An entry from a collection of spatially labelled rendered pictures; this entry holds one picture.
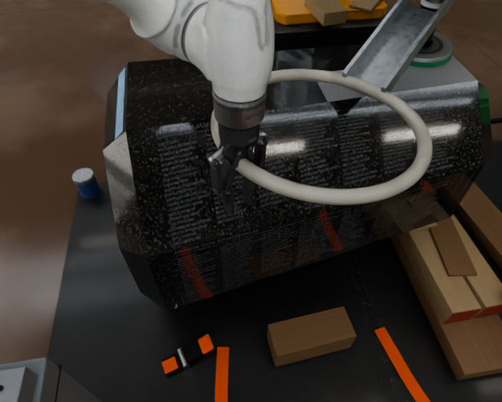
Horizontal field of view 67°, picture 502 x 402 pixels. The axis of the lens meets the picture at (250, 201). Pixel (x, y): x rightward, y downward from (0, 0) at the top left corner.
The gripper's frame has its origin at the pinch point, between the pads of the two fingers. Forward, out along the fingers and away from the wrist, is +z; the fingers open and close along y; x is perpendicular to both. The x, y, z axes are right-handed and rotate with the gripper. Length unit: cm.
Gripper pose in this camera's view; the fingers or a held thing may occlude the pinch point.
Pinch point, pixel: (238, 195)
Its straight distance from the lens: 82.7
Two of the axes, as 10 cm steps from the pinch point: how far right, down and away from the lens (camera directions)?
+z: -0.3, 6.8, 7.4
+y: 7.9, -4.3, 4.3
